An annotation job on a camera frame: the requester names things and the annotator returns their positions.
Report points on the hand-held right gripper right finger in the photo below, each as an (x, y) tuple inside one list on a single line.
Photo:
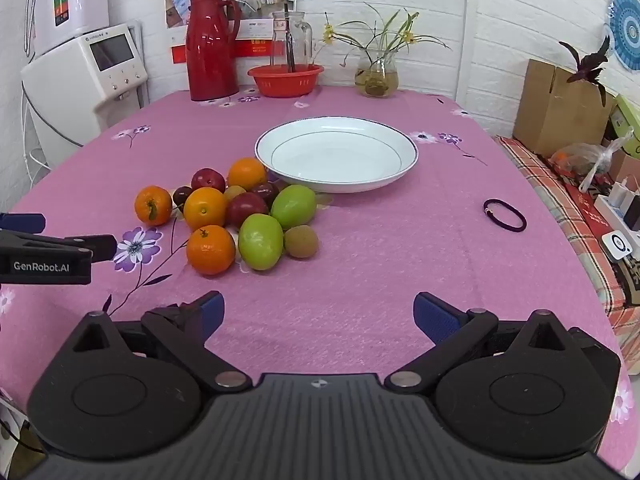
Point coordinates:
[(432, 317)]

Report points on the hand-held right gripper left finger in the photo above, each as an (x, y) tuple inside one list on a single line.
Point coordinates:
[(212, 312)]

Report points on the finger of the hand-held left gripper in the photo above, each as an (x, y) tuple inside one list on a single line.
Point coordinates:
[(102, 247), (22, 223)]

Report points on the orange with green leaf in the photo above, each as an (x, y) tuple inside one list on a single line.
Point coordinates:
[(153, 205)]

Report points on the green mango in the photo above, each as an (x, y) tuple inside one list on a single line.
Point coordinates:
[(260, 241), (293, 206)]

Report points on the dark red cherry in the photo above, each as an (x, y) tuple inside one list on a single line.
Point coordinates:
[(181, 195), (265, 192)]

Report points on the red plum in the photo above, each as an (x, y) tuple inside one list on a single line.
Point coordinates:
[(208, 179), (247, 208)]

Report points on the brown kiwi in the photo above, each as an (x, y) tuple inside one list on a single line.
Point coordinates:
[(300, 241), (234, 192)]

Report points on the white plate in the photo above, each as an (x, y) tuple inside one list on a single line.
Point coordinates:
[(340, 155)]

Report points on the pink floral tablecloth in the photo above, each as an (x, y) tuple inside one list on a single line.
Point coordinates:
[(350, 260)]

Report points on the white water dispenser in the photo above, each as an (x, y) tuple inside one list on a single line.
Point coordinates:
[(65, 90)]

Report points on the red plaid cloth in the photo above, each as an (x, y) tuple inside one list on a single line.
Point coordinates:
[(560, 200)]

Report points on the white square device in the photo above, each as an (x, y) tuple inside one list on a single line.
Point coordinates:
[(617, 245)]

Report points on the white power strip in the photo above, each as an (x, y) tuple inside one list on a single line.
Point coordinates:
[(607, 210)]

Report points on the clear plastic bag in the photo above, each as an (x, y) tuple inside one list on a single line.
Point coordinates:
[(580, 157)]

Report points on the red thermos jug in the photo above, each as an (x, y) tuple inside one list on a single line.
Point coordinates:
[(207, 55)]

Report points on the white charger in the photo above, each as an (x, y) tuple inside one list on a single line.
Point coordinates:
[(621, 195)]

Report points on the black charger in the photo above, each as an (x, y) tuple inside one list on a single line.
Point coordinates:
[(634, 212)]

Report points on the cardboard box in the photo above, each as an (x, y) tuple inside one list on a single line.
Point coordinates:
[(550, 110)]

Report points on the red plastic basket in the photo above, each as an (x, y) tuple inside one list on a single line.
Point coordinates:
[(285, 85)]

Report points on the round glass vase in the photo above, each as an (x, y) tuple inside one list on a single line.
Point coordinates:
[(376, 82)]

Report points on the green file folder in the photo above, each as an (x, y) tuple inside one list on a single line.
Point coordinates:
[(627, 120)]

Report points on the dark stirring stick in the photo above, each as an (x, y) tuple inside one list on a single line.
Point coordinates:
[(289, 40)]

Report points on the glass pitcher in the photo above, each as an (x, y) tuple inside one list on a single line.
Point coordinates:
[(301, 45)]

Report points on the green plant yellow flowers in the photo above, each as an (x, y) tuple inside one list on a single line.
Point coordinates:
[(407, 36)]

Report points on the purple leaf plant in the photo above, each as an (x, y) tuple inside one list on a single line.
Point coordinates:
[(592, 62)]

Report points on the white wall pipe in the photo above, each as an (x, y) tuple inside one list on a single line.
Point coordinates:
[(467, 35)]

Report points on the blue decorative wall plates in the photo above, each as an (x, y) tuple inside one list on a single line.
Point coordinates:
[(627, 30)]

